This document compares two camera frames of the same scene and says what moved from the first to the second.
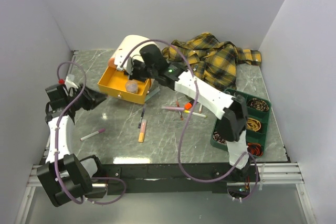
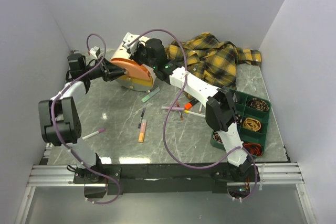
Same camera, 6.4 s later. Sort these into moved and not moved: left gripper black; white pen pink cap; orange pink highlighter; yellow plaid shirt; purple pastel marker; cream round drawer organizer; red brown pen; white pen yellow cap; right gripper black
Moved: cream round drawer organizer; right gripper black; left gripper black
Not moved: orange pink highlighter; red brown pen; white pen pink cap; yellow plaid shirt; white pen yellow cap; purple pastel marker
